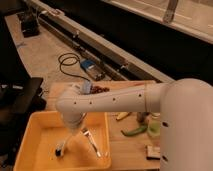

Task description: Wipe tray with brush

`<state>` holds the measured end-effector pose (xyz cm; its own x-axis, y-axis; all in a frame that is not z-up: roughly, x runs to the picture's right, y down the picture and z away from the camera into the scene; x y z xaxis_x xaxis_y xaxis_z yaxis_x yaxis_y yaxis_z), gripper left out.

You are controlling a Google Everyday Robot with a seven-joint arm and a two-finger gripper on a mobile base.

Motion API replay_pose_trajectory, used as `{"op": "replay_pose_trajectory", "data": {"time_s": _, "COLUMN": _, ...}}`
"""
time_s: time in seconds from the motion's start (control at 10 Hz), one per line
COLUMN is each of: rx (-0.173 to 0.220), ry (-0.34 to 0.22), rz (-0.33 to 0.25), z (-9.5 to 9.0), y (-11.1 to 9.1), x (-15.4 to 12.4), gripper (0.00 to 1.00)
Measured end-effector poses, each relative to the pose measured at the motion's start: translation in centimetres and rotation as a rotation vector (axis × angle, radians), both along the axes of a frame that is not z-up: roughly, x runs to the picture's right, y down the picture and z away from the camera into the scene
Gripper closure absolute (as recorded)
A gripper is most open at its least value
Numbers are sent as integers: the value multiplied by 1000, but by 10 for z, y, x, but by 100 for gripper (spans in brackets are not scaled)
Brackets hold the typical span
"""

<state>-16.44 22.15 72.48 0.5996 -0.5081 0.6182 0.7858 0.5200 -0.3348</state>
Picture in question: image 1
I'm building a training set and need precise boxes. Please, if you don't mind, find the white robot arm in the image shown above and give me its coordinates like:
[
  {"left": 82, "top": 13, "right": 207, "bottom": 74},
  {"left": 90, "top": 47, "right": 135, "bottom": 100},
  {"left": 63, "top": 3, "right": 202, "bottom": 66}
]
[{"left": 56, "top": 78, "right": 213, "bottom": 171}]

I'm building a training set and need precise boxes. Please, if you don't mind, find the black box device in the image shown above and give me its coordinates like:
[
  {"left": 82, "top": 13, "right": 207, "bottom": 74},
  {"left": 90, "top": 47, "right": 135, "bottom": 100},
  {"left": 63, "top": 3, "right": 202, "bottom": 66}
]
[{"left": 17, "top": 11, "right": 40, "bottom": 37}]

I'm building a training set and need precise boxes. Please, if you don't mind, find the black cable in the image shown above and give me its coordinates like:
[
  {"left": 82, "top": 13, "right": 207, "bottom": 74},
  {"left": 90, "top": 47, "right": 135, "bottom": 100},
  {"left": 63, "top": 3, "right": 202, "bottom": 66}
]
[{"left": 57, "top": 52, "right": 93, "bottom": 82}]

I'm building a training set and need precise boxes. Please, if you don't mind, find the long metal rail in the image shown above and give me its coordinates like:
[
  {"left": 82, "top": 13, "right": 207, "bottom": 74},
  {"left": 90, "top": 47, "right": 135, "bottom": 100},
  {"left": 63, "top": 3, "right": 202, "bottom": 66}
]
[{"left": 23, "top": 0, "right": 174, "bottom": 82}]

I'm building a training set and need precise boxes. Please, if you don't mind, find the black-tipped brush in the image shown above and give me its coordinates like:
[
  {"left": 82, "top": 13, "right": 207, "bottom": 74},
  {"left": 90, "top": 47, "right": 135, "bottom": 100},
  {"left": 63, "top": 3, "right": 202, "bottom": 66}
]
[{"left": 55, "top": 143, "right": 65, "bottom": 157}]

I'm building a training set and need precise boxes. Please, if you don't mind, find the dark round vegetable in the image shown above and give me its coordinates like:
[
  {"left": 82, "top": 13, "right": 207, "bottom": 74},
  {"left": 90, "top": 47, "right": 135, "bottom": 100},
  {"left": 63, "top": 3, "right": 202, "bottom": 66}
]
[{"left": 136, "top": 112, "right": 148, "bottom": 124}]

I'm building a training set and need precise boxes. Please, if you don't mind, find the light green cup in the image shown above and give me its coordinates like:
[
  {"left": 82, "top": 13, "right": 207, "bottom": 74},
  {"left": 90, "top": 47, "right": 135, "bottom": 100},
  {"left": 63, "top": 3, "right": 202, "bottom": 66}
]
[{"left": 147, "top": 122, "right": 160, "bottom": 138}]

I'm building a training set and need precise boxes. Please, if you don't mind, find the yellow banana piece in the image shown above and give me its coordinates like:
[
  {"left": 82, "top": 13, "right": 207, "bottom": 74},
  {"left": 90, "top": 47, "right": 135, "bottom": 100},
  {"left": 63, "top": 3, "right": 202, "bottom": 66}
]
[{"left": 116, "top": 112, "right": 131, "bottom": 121}]

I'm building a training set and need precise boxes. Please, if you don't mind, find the dark square block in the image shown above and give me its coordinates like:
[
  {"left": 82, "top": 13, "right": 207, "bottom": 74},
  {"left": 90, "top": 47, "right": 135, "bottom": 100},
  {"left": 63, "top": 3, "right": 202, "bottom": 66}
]
[{"left": 146, "top": 145, "right": 160, "bottom": 160}]

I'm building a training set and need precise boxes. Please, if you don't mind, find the green chili pepper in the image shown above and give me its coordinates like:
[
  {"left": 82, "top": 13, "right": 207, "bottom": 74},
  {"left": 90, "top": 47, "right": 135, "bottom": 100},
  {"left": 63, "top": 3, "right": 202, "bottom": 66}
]
[{"left": 121, "top": 125, "right": 148, "bottom": 137}]

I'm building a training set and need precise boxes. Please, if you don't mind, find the blue electronic box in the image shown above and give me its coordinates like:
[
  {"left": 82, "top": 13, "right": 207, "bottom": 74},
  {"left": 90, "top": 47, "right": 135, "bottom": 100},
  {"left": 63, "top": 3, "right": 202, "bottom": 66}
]
[{"left": 80, "top": 59, "right": 105, "bottom": 81}]

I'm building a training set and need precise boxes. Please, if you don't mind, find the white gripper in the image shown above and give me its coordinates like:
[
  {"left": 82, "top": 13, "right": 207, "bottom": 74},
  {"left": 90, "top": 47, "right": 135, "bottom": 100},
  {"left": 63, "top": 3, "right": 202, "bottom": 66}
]
[{"left": 61, "top": 113, "right": 101, "bottom": 158}]

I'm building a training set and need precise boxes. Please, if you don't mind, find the black stand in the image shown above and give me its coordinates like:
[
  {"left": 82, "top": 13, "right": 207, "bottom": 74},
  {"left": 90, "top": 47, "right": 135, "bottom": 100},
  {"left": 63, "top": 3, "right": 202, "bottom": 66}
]
[{"left": 0, "top": 77, "right": 46, "bottom": 156}]

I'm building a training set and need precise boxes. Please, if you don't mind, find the yellow plastic tray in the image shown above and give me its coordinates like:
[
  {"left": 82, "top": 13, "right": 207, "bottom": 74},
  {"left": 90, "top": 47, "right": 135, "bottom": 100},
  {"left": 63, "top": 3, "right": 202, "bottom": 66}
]
[{"left": 13, "top": 111, "right": 111, "bottom": 171}]

